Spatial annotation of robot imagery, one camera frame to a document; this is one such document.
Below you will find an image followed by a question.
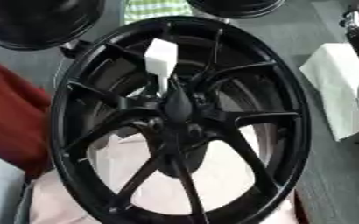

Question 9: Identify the small black bracket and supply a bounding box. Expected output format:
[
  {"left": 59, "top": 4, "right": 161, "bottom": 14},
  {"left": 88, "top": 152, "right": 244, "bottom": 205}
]
[{"left": 58, "top": 38, "right": 94, "bottom": 60}]

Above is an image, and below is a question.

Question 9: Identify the white box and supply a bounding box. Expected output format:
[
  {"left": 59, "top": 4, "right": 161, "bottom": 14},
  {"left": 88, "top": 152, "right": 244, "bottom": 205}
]
[{"left": 297, "top": 43, "right": 359, "bottom": 143}]

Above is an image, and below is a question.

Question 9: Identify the large black spoked wheel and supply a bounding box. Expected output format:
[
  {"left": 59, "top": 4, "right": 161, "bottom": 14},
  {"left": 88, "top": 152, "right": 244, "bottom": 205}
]
[{"left": 49, "top": 15, "right": 313, "bottom": 224}]

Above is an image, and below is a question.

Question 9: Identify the black round wheel rim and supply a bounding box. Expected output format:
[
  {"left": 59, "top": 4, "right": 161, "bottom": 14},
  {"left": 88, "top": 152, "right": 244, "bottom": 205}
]
[
  {"left": 186, "top": 0, "right": 287, "bottom": 19},
  {"left": 0, "top": 0, "right": 108, "bottom": 52}
]

